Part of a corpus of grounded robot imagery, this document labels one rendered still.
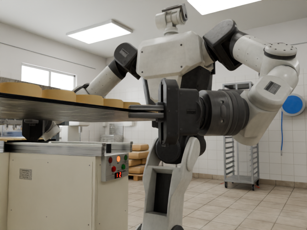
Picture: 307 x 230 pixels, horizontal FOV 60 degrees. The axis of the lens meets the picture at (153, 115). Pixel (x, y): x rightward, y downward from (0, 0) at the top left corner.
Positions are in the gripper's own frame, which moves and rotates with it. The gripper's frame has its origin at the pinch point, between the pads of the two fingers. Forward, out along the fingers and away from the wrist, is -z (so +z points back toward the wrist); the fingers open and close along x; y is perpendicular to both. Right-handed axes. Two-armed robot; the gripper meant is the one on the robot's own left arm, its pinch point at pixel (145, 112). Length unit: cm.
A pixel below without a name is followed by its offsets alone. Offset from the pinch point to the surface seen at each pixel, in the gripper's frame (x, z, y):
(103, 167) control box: -22, 0, -100
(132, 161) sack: -61, 86, -494
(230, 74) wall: 117, 275, -430
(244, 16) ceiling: 202, 259, -353
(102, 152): -14, -1, -97
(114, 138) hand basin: -15, 61, -612
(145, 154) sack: -47, 114, -502
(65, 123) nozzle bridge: 4, -26, -179
